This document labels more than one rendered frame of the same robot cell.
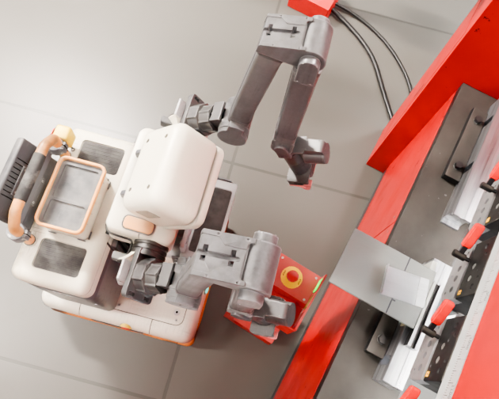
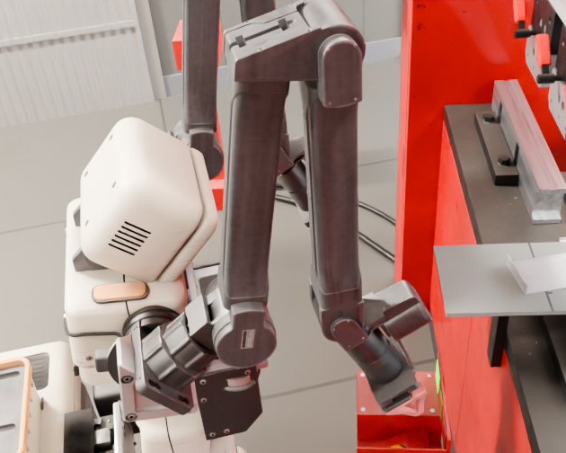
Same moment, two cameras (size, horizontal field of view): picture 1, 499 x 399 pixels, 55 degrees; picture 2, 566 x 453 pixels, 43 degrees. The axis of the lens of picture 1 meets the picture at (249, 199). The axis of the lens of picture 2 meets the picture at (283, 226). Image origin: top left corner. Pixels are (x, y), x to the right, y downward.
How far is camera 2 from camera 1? 68 cm
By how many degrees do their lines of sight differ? 33
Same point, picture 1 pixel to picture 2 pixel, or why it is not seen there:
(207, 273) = (260, 47)
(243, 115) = (204, 110)
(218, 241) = (252, 26)
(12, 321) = not seen: outside the picture
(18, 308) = not seen: outside the picture
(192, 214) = (196, 205)
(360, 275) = (482, 288)
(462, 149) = (495, 147)
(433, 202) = (508, 209)
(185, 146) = (145, 132)
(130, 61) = not seen: hidden behind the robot
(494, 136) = (518, 112)
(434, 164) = (476, 178)
